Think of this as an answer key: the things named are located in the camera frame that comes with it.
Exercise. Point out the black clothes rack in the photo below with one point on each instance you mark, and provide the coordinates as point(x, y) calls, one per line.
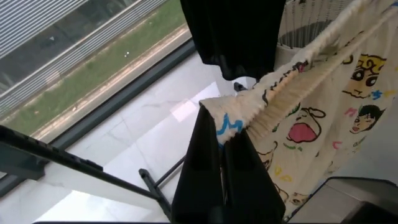
point(62, 158)

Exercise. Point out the white laundry basket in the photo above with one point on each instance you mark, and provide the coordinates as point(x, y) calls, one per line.
point(301, 28)

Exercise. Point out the window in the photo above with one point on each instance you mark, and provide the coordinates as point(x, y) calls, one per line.
point(93, 62)

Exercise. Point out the black garment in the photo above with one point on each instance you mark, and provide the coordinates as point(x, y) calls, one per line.
point(236, 34)

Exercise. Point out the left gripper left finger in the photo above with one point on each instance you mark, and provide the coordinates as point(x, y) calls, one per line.
point(199, 180)

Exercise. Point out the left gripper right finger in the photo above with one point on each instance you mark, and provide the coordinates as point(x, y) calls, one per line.
point(252, 189)

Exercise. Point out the cream printed garment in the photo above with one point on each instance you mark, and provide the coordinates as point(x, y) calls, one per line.
point(326, 133)

